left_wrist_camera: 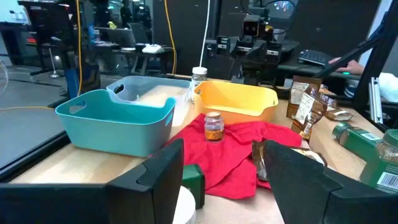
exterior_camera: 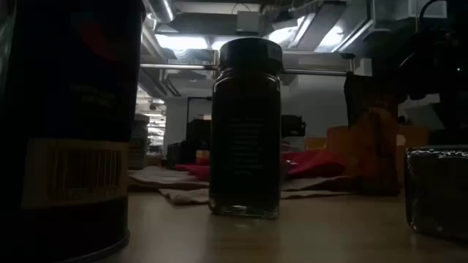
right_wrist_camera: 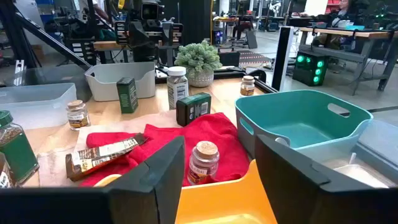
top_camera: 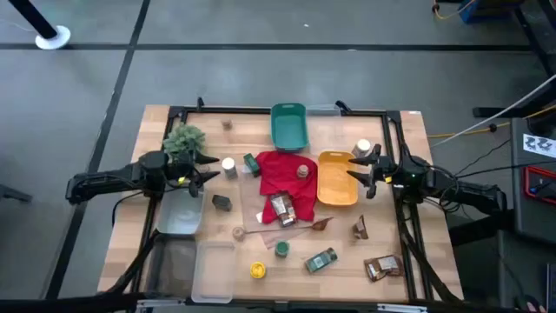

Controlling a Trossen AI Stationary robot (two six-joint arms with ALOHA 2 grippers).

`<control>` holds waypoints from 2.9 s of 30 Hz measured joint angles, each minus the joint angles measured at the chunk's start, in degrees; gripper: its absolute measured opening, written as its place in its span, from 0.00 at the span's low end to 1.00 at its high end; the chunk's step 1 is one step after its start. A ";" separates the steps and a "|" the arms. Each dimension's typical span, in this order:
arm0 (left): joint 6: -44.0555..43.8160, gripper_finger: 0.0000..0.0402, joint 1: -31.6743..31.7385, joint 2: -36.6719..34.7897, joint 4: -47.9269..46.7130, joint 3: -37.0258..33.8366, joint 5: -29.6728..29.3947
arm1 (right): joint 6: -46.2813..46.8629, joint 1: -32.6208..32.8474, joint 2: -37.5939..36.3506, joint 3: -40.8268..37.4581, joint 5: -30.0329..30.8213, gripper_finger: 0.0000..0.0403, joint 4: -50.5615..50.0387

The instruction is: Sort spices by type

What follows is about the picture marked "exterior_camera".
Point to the green-lidded glass spice jar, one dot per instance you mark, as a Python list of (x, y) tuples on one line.
[(245, 146)]

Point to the brown pouch with orange picture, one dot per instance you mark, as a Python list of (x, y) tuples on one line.
[(371, 146)]

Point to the green-labelled black-lidded spice jar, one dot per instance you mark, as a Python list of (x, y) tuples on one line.
[(438, 190)]

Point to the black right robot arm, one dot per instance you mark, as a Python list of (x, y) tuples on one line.
[(438, 55)]

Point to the small clear plastic bin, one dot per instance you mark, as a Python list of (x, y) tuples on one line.
[(292, 143)]

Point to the black background monitor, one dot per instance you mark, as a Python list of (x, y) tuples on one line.
[(294, 126)]

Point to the red cloth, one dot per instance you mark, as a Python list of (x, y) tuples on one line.
[(314, 164)]

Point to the horizontal metal ceiling conduit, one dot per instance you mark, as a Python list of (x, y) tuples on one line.
[(175, 66)]

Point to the ceiling light panel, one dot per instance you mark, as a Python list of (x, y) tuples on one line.
[(181, 42)]

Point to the yellow plastic bin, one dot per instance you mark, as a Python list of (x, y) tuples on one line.
[(338, 146)]

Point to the grey ceiling box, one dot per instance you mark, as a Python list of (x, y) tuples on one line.
[(248, 22)]

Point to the black background frame stand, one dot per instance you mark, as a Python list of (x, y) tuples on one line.
[(199, 98)]

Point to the round silver air duct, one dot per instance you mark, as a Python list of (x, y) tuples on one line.
[(162, 9)]

